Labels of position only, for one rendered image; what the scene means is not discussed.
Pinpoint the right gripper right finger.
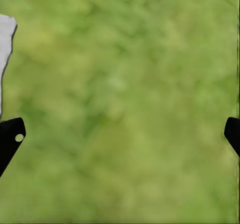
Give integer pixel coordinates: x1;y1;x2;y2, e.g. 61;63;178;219
224;117;240;157

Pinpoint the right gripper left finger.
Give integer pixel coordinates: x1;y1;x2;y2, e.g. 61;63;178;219
0;117;26;177

